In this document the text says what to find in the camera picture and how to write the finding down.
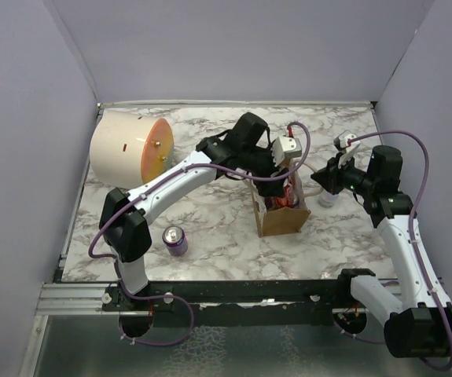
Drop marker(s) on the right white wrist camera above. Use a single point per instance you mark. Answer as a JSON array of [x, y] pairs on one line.
[[346, 146]]

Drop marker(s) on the black metal base frame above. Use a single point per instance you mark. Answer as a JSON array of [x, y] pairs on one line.
[[232, 303]]

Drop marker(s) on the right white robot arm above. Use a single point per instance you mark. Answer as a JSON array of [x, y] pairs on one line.
[[418, 323]]

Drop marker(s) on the small clear plastic cup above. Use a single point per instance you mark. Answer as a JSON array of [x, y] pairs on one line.
[[327, 200]]

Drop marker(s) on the red cola can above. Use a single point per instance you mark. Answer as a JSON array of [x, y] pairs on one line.
[[290, 188], [285, 201]]

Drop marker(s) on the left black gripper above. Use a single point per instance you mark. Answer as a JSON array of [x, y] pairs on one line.
[[270, 188]]

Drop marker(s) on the jute canvas tote bag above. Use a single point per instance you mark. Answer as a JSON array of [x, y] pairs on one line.
[[276, 221]]

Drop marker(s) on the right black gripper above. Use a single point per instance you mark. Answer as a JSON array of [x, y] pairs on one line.
[[330, 179]]

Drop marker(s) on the cream cylindrical drum container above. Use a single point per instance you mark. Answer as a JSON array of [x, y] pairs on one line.
[[129, 150]]

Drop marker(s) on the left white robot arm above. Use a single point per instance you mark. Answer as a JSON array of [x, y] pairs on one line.
[[126, 217]]

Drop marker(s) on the purple fanta can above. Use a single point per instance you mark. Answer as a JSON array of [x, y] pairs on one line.
[[175, 240]]

